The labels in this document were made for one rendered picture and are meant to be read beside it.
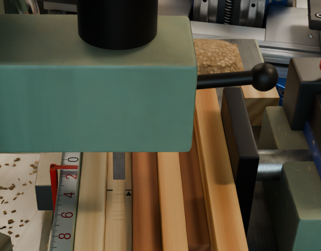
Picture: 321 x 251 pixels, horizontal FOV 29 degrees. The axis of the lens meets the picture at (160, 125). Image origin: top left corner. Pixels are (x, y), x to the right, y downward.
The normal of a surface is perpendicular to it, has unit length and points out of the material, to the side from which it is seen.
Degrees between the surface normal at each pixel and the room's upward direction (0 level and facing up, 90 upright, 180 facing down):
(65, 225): 0
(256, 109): 90
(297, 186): 0
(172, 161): 0
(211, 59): 29
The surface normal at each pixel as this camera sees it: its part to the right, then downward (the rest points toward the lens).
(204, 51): 0.04, -0.64
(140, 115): 0.04, 0.60
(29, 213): 0.04, -0.80
